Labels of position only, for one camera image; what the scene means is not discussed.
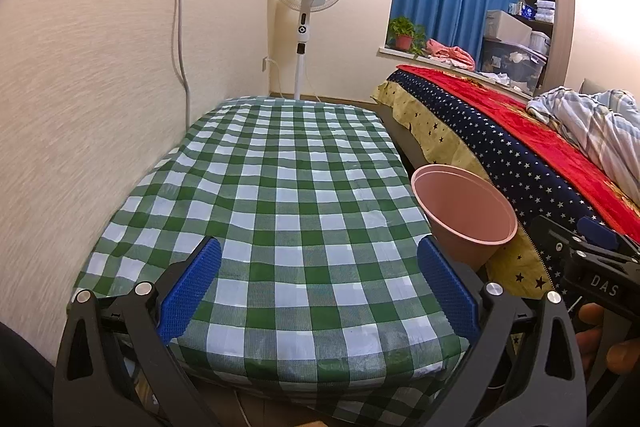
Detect potted green plant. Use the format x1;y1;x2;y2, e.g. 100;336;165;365
387;17;428;58

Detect pink folded clothes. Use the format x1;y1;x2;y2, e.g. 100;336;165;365
425;38;476;68

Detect navy star printed blanket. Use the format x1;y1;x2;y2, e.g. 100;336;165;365
387;69;640;303

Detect white cardboard box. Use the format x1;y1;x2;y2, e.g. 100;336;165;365
485;9;533;45

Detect grey wall cable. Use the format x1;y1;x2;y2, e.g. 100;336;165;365
177;0;201;128

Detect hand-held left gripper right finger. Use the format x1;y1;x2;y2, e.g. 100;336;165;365
416;236;587;427

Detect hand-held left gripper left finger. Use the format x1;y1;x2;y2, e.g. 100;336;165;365
52;236;223;427

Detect person's right hand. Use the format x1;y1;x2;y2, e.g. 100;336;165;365
575;303;640;375

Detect white rice cooker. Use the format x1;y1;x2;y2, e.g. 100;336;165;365
529;31;551;56

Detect clear storage boxes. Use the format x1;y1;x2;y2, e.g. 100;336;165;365
480;38;546;88

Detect plaid quilt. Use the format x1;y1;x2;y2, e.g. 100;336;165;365
527;87;640;192

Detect pink plastic bin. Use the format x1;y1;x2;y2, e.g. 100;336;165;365
411;164;519;270

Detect red blanket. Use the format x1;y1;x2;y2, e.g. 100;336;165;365
396;64;640;228

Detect green checked tablecloth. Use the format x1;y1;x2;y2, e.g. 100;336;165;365
72;96;473;413

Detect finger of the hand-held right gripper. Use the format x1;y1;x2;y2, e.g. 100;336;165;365
532;214;583;260
577;217;640;260

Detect yellow star printed sheet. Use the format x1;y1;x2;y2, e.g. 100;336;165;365
372;79;556;300

